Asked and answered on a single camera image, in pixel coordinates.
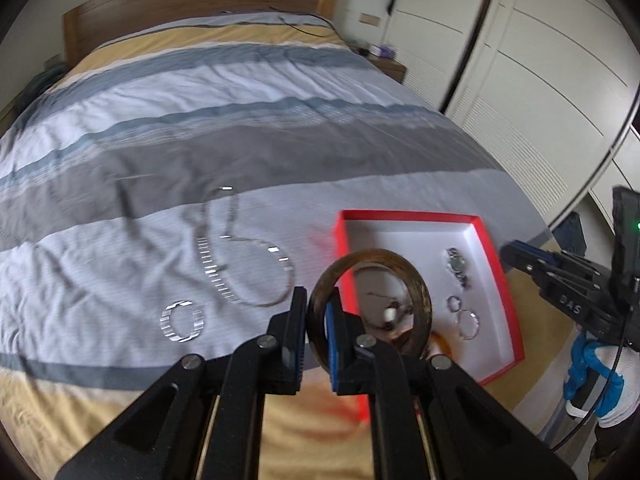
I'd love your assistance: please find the blue clothing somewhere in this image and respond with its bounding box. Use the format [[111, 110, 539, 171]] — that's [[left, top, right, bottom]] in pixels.
[[555, 212, 586, 256]]

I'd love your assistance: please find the pearl necklace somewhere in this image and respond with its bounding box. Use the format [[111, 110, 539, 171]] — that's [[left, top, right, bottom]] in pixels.
[[364, 287, 401, 311]]

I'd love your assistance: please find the silver link bracelet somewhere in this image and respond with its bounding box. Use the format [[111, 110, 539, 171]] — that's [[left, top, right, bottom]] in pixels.
[[160, 299, 205, 343]]

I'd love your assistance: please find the white wardrobe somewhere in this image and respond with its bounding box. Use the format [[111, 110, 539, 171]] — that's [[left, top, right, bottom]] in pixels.
[[390, 0, 640, 233]]

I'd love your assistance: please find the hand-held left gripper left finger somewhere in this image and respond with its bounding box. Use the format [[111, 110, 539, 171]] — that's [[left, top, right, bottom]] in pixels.
[[55, 286, 308, 480]]

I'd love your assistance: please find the grey blue cloth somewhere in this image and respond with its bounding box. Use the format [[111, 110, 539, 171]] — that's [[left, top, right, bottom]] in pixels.
[[20, 62, 66, 111]]

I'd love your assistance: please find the wooden headboard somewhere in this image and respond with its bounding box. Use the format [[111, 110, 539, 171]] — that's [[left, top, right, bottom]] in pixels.
[[62, 0, 343, 68]]

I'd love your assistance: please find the wooden nightstand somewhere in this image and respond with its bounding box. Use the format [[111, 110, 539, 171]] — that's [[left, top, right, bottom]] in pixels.
[[367, 50, 407, 83]]

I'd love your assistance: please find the amber bangle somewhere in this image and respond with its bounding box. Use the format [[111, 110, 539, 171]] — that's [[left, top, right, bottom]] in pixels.
[[425, 331, 452, 361]]

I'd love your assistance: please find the brown bangle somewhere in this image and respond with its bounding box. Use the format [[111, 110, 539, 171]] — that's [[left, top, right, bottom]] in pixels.
[[306, 249, 432, 373]]

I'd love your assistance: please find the thin silver bangle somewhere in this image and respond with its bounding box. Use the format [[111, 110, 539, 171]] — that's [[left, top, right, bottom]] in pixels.
[[196, 186, 297, 309]]

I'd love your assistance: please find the black cable on bed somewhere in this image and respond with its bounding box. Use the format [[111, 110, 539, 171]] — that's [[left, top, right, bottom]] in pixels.
[[270, 6, 342, 42]]

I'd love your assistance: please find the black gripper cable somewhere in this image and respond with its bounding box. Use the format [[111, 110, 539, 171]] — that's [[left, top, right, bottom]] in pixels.
[[550, 280, 632, 453]]

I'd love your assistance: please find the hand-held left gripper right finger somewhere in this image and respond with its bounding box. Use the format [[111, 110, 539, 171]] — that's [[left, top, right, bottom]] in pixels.
[[324, 294, 576, 480]]

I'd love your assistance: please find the striped duvet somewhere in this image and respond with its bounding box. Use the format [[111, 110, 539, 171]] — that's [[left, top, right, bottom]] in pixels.
[[0, 10, 576, 480]]

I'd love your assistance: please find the silver hoop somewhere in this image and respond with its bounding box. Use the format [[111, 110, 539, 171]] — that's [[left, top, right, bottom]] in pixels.
[[457, 310, 482, 341]]

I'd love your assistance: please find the red jewelry box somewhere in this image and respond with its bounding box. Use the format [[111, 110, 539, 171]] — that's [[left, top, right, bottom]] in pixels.
[[332, 209, 526, 386]]

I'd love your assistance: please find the person's right hand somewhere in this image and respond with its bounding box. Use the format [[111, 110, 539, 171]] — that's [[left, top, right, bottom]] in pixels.
[[565, 331, 627, 428]]

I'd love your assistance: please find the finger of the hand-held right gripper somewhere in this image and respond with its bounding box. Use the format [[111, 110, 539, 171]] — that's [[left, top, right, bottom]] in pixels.
[[501, 247, 617, 328], [509, 240, 608, 282]]

